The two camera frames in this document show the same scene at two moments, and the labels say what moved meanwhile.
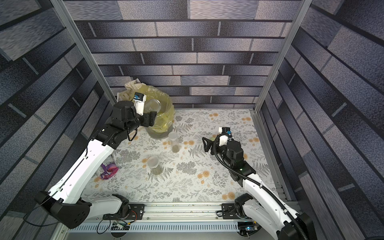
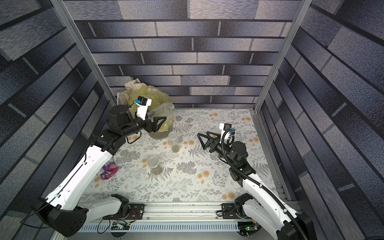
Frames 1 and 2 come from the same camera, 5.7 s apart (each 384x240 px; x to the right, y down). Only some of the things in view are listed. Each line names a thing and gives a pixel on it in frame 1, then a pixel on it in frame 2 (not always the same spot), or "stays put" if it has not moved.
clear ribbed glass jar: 152,105 → 167,110
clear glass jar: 174,139 stays put
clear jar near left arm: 153,162 stays put
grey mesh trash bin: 159,135 stays put
